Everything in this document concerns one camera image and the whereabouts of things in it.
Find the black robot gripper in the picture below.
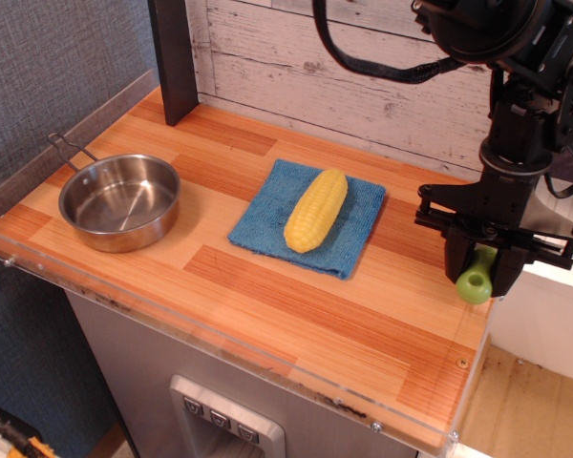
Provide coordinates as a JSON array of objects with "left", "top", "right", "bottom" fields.
[{"left": 415, "top": 165, "right": 573, "bottom": 298}]

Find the green handled grey spatula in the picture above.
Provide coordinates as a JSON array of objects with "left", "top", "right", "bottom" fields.
[{"left": 456, "top": 246, "right": 497, "bottom": 305}]

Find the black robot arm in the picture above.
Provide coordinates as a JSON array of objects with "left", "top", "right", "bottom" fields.
[{"left": 413, "top": 1, "right": 573, "bottom": 297}]

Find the white toy sink unit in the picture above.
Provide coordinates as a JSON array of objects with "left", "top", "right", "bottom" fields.
[{"left": 489, "top": 175, "right": 573, "bottom": 385}]

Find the yellow toy corn cob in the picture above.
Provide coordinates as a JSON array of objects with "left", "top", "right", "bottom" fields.
[{"left": 284, "top": 169, "right": 349, "bottom": 254}]

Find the blue cloth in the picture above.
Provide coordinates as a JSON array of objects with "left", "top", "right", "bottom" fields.
[{"left": 228, "top": 159, "right": 386, "bottom": 280}]

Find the silver toy fridge dispenser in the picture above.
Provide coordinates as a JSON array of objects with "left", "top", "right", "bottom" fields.
[{"left": 170, "top": 374, "right": 287, "bottom": 457}]

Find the stainless steel pan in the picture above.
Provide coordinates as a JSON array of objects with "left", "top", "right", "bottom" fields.
[{"left": 47, "top": 133, "right": 181, "bottom": 253}]

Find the orange object bottom left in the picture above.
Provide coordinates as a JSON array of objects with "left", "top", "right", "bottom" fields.
[{"left": 6, "top": 438, "right": 56, "bottom": 458}]

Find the dark left vertical post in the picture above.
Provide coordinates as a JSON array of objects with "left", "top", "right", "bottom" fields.
[{"left": 147, "top": 0, "right": 199, "bottom": 126}]

